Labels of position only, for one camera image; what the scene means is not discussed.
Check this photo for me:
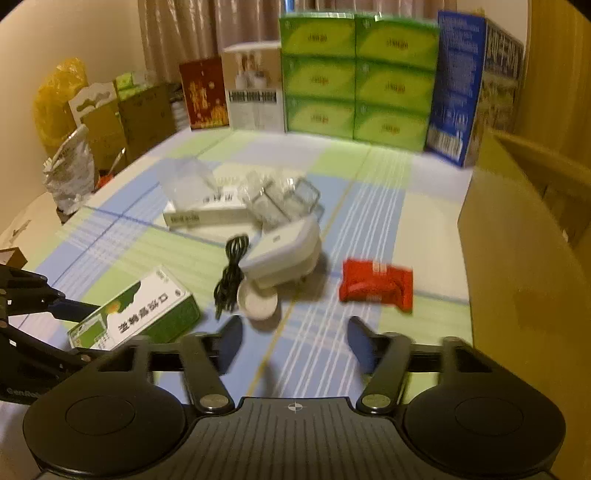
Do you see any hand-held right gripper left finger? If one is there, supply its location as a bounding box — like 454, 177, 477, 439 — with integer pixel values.
81, 316, 243, 416

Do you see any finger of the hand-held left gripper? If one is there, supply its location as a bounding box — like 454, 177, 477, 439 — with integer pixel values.
0, 263, 100, 322
0, 324, 93, 376

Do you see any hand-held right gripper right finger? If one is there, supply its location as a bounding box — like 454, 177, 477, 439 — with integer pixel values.
346, 316, 504, 415

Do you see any red snack packet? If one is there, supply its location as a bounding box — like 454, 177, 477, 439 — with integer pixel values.
338, 258, 414, 315

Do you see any black usb cable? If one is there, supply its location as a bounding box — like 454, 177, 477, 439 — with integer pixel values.
213, 234, 250, 321

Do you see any green medicine box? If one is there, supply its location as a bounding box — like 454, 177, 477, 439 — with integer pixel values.
67, 265, 201, 352

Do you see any clear plastic container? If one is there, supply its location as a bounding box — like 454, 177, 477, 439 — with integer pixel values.
157, 157, 215, 208
240, 171, 324, 229

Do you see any white round lid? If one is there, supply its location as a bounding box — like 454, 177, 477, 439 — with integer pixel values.
236, 279, 280, 321

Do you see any small brown box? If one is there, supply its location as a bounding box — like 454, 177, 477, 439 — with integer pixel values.
0, 247, 28, 271

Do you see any white charger box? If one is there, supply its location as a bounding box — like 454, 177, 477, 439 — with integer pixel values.
240, 217, 321, 291

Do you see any long white box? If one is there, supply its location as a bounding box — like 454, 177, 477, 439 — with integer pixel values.
163, 178, 250, 232

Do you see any white plastic bag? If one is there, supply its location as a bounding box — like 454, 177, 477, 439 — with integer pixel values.
44, 124, 98, 215

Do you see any brown cardboard box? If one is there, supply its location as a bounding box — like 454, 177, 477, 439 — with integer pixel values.
117, 85, 178, 162

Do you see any yellow plastic bag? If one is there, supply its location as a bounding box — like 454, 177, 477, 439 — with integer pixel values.
34, 58, 88, 144

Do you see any small green box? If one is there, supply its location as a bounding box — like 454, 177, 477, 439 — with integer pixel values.
113, 71, 158, 100

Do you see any white product box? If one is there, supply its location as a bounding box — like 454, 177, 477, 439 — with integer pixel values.
222, 41, 284, 132

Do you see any red gift box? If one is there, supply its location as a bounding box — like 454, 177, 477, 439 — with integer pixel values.
179, 58, 230, 131

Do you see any stack of green tissue boxes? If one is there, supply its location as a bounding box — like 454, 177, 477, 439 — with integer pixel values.
278, 11, 441, 153

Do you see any blue milk carton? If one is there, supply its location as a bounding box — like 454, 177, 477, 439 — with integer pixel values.
425, 10, 527, 168

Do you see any beige curtain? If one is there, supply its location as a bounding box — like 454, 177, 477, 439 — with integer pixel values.
139, 0, 458, 86

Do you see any wooden door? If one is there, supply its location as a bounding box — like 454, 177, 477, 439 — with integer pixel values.
524, 0, 591, 158

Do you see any gift box with handle cutout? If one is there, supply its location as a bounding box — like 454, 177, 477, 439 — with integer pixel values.
68, 80, 127, 174

